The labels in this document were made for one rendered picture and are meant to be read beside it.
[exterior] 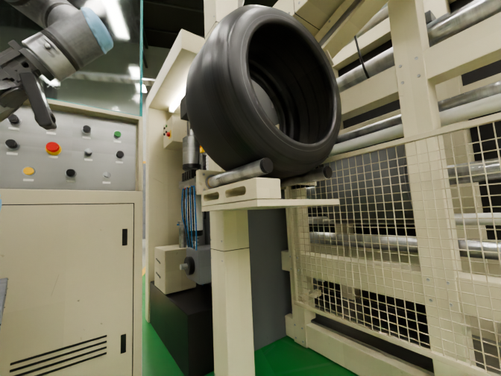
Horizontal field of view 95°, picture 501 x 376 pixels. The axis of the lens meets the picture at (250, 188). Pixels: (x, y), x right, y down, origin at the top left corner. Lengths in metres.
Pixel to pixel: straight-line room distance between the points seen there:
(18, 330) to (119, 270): 0.34
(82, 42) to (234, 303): 0.96
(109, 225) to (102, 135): 0.42
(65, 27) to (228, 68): 0.36
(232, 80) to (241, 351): 1.00
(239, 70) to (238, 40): 0.09
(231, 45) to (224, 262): 0.76
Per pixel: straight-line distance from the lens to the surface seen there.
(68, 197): 1.19
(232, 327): 1.08
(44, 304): 1.22
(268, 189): 0.63
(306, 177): 0.89
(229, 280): 1.02
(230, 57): 0.70
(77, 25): 0.74
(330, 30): 1.28
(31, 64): 0.74
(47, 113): 0.70
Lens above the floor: 0.77
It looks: 6 degrees up
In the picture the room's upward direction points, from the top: 3 degrees counter-clockwise
